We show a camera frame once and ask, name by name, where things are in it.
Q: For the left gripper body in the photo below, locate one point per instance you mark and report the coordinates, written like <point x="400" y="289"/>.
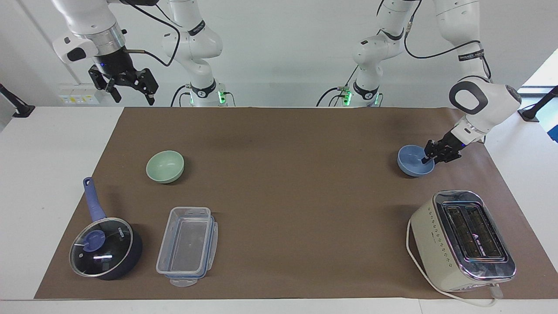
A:
<point x="454" y="142"/>

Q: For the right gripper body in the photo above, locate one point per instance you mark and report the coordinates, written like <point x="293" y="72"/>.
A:
<point x="114" y="64"/>

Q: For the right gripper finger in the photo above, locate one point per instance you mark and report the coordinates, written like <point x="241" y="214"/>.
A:
<point x="101" y="82"/>
<point x="147" y="83"/>

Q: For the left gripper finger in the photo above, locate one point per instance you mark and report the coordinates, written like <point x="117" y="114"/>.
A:
<point x="431" y="150"/>
<point x="449" y="157"/>

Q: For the blue bowl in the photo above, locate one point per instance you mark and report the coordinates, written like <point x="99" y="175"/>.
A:
<point x="409" y="161"/>

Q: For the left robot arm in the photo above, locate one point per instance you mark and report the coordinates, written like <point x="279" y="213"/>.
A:
<point x="495" y="102"/>

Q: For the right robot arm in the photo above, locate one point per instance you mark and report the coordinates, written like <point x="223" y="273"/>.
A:
<point x="192" y="40"/>

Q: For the green bowl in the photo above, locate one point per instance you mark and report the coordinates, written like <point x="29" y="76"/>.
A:
<point x="165" y="166"/>

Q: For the black stand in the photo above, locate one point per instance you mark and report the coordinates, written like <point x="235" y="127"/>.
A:
<point x="19" y="110"/>
<point x="532" y="112"/>

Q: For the cream toaster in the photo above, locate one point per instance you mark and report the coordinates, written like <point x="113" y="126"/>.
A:
<point x="429" y="244"/>

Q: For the blue saucepan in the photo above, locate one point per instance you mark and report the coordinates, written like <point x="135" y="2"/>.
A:
<point x="94" y="204"/>

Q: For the glass lid with blue knob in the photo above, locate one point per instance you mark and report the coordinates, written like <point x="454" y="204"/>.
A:
<point x="101" y="247"/>

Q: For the clear plastic container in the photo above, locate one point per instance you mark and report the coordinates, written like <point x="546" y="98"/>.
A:
<point x="187" y="246"/>

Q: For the white wall socket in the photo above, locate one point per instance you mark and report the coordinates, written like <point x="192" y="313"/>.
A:
<point x="78" y="95"/>

